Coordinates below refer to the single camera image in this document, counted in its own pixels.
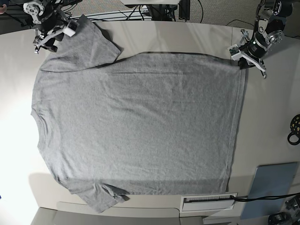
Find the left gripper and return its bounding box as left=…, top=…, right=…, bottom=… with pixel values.
left=238, top=35, right=268, bottom=70

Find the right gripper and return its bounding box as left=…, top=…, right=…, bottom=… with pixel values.
left=33, top=14, right=69, bottom=53

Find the grey T-shirt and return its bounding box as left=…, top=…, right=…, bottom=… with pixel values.
left=31, top=15, right=247, bottom=212

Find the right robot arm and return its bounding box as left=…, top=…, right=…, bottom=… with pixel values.
left=23, top=0, right=70, bottom=53

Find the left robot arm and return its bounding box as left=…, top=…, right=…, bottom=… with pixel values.
left=238, top=0, right=295, bottom=69

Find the black yellow patterned object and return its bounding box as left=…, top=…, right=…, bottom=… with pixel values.
left=290, top=114, right=300, bottom=136

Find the blue-grey pad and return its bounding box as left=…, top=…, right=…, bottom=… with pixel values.
left=240, top=162, right=298, bottom=220

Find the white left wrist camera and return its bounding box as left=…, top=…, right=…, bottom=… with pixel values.
left=228, top=44, right=242, bottom=61

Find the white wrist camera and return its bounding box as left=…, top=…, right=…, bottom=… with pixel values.
left=228, top=44, right=242, bottom=61
left=63, top=20, right=79, bottom=37

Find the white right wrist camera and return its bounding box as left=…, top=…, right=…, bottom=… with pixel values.
left=63, top=20, right=79, bottom=37

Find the black frame post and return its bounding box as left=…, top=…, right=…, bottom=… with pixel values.
left=178, top=0, right=190, bottom=22

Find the black ring object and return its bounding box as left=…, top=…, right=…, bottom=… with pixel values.
left=287, top=132, right=300, bottom=146

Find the black cable at table edge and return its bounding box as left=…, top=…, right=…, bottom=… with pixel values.
left=231, top=193, right=300, bottom=203

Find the white cable grommet slot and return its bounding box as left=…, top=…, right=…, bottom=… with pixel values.
left=180, top=193, right=237, bottom=213

